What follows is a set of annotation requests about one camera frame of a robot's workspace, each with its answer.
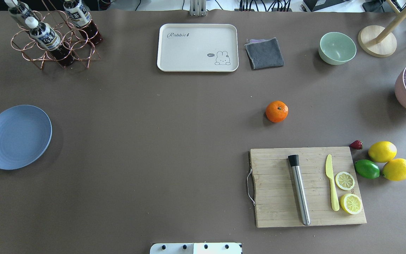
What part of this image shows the tea bottle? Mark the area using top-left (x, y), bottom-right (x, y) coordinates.
top-left (63, 0), bottom-right (103, 45)
top-left (4, 0), bottom-right (40, 27)
top-left (25, 17), bottom-right (74, 66)

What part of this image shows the lemon slice lower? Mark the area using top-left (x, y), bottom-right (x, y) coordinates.
top-left (339, 193), bottom-right (363, 215)

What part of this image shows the lemon slice upper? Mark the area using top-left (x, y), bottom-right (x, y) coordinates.
top-left (335, 171), bottom-right (356, 191)

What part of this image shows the green bowl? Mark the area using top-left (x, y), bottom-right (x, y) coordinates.
top-left (318, 32), bottom-right (357, 65)

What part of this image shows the yellow lemon outer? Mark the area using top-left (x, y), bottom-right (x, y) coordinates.
top-left (382, 158), bottom-right (406, 181)

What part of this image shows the lemon slice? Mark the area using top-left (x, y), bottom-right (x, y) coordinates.
top-left (339, 193), bottom-right (363, 215)
top-left (335, 171), bottom-right (356, 191)

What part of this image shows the wooden cutting board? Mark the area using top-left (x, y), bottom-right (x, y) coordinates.
top-left (250, 146), bottom-right (367, 228)

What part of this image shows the tea bottle back right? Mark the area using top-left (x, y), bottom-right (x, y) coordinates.
top-left (63, 0), bottom-right (103, 45)

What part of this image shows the tea bottle front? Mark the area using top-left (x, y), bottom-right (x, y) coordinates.
top-left (25, 17), bottom-right (74, 66)

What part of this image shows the copper wire bottle rack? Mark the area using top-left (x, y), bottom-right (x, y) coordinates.
top-left (5, 0), bottom-right (103, 69)

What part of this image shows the grey folded cloth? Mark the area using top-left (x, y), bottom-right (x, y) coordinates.
top-left (245, 37), bottom-right (284, 70)

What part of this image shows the yellow lemon near strawberry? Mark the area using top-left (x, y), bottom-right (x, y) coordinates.
top-left (368, 141), bottom-right (397, 163)

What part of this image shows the yellow plastic knife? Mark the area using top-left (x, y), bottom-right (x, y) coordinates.
top-left (325, 154), bottom-right (340, 211)

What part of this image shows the blue plate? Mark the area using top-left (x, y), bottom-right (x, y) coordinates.
top-left (0, 105), bottom-right (52, 170)

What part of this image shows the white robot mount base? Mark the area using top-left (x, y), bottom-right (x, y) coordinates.
top-left (150, 242), bottom-right (243, 254)

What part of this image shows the red strawberry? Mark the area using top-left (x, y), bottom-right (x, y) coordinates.
top-left (349, 140), bottom-right (363, 150)

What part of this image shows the steel muddler black tip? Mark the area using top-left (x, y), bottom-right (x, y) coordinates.
top-left (288, 155), bottom-right (311, 226)

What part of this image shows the green lime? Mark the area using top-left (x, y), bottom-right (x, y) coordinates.
top-left (354, 159), bottom-right (380, 179)

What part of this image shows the tea bottle back left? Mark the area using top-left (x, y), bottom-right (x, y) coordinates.
top-left (4, 0), bottom-right (40, 27)

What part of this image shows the cream rabbit tray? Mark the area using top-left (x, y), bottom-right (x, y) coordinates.
top-left (157, 24), bottom-right (239, 72)

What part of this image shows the orange mandarin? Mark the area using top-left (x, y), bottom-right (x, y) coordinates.
top-left (265, 100), bottom-right (289, 123)

